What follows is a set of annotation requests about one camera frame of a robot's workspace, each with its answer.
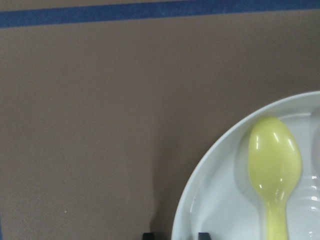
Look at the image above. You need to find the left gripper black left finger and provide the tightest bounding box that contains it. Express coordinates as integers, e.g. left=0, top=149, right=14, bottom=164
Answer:
left=142, top=232, right=155, bottom=240

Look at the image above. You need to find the yellow plastic spoon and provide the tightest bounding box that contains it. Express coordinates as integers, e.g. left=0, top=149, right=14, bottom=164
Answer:
left=248, top=117, right=302, bottom=240

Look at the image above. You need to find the pink plastic spoon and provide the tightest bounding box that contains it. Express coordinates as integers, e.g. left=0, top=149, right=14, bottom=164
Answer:
left=310, top=108, right=320, bottom=192

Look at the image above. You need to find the white round plate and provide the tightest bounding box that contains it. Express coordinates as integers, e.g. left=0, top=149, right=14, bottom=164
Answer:
left=171, top=91, right=320, bottom=240

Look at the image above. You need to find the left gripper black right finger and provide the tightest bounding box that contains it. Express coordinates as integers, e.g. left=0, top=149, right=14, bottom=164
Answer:
left=198, top=232, right=212, bottom=240

